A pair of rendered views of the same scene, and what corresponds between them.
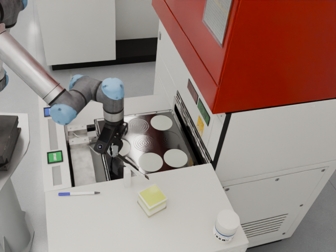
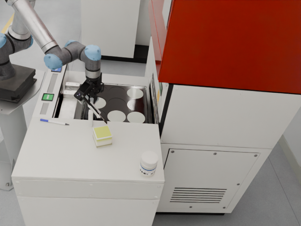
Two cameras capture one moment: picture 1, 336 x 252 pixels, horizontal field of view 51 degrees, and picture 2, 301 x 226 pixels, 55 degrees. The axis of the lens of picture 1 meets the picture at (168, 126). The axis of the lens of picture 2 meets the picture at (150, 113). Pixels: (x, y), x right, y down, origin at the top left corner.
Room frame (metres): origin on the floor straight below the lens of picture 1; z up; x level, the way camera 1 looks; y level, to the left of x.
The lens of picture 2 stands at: (-0.15, -0.33, 1.98)
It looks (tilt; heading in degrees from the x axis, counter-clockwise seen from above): 42 degrees down; 11
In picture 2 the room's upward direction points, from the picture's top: 11 degrees clockwise
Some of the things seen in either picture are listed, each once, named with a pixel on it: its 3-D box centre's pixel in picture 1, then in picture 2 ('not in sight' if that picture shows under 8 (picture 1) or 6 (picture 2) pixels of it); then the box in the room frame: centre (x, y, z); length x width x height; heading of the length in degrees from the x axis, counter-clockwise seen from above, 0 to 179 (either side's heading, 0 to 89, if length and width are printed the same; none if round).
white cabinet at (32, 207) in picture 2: not in sight; (95, 167); (0.92, 0.16, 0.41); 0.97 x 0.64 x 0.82; 22
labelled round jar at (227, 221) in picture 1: (225, 226); (148, 164); (0.61, -0.22, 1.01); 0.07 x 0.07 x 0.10
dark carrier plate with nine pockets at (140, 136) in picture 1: (144, 143); (116, 104); (1.04, 0.09, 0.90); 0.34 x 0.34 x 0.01; 22
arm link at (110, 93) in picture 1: (112, 95); (92, 57); (0.95, 0.21, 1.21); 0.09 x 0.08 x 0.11; 75
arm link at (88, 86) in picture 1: (84, 90); (75, 51); (0.96, 0.31, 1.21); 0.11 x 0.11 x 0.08; 75
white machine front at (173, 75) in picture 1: (183, 87); (156, 70); (1.30, -0.05, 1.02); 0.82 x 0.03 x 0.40; 22
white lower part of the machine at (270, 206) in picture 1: (224, 162); (187, 141); (1.42, -0.36, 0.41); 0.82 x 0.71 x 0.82; 22
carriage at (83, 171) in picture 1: (81, 161); (69, 106); (0.92, 0.33, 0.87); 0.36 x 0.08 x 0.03; 22
